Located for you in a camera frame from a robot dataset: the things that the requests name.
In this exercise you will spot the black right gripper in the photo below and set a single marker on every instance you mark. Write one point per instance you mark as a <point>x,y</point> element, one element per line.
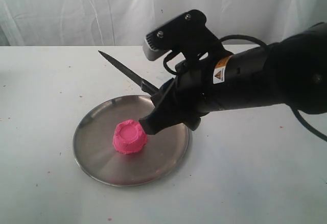
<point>195,89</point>

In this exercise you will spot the black knife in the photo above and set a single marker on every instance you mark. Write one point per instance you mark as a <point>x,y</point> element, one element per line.
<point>145,86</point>

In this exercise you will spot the pink dough lump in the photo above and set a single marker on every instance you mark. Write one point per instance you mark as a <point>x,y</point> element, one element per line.
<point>129,137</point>

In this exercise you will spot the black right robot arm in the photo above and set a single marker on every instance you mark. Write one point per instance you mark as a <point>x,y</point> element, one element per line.
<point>291,72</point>

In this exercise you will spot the round steel plate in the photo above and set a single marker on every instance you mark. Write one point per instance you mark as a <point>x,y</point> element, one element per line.
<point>97,157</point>

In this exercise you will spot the white backdrop curtain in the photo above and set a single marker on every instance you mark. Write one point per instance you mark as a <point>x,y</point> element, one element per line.
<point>126,22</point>

